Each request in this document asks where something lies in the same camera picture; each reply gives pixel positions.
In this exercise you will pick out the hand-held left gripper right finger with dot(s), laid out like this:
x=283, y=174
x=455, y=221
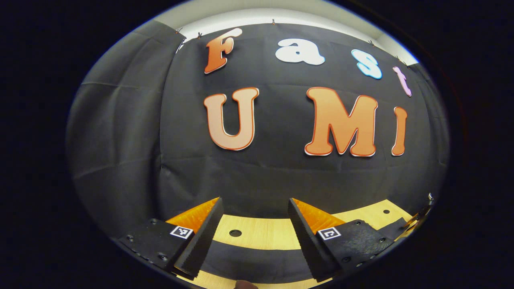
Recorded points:
x=307, y=241

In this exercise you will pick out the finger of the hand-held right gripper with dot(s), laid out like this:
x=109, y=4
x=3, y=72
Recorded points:
x=421, y=216

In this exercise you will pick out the dark grey jeans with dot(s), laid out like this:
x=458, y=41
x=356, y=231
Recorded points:
x=257, y=261

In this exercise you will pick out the black backdrop cloth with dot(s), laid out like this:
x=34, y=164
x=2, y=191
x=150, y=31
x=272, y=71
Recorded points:
x=273, y=176

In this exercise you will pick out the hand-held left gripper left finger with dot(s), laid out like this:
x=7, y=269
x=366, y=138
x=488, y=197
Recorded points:
x=202, y=237

